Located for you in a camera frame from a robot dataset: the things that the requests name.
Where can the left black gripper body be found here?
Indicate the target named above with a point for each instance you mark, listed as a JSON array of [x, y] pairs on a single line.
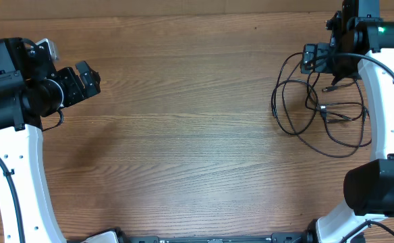
[[72, 90]]

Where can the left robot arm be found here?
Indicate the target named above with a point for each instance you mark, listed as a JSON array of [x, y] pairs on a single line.
[[31, 88]]

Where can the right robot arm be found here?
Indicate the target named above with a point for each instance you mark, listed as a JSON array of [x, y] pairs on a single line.
[[361, 47]]

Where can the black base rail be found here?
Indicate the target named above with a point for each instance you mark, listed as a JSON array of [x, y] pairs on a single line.
[[116, 235]]

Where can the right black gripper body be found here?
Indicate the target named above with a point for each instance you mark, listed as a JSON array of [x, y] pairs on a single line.
[[322, 60]]

